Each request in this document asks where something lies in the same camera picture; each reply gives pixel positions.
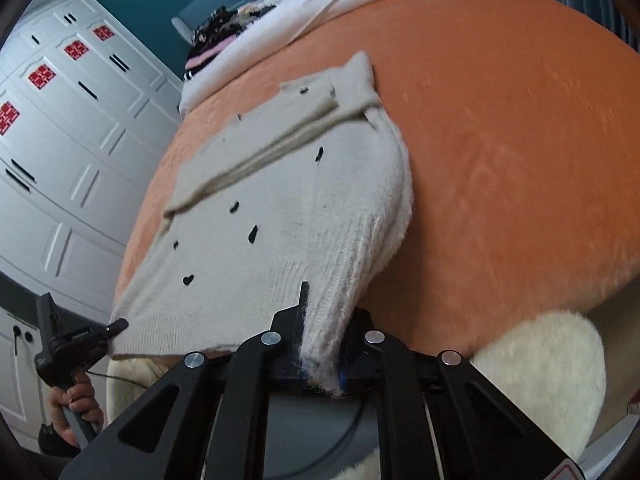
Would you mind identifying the teal upholstered headboard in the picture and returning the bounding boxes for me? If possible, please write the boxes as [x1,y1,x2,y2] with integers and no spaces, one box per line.
[171,0,331,46]

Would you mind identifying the orange bed blanket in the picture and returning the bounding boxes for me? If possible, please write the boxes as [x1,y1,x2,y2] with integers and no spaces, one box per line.
[112,0,640,361]

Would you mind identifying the person's left forearm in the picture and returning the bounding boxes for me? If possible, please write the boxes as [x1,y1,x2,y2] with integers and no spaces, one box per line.
[37,422,77,458]

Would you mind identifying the black and pink patterned garment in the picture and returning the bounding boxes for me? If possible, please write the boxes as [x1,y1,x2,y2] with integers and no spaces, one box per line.
[184,4,279,84]

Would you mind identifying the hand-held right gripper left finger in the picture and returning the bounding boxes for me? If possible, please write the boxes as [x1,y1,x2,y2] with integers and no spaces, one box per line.
[60,282,311,480]

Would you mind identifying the thin black cable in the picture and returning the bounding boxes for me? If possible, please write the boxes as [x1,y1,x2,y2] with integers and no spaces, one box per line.
[85,370,157,392]

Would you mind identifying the cream sweater with black hearts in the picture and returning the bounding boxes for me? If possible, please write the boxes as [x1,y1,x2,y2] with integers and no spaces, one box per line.
[109,51,415,397]

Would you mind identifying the white wardrobe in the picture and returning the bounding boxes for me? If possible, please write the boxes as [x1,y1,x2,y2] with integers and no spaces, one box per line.
[0,0,186,442]

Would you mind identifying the person's left hand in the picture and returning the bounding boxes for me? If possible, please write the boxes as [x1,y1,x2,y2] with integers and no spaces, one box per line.
[49,379,107,448]

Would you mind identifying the white duvet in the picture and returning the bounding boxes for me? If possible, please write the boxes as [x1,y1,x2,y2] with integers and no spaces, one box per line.
[179,0,490,115]

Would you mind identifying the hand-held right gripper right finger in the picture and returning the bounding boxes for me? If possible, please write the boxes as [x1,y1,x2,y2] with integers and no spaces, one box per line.
[340,307,587,480]

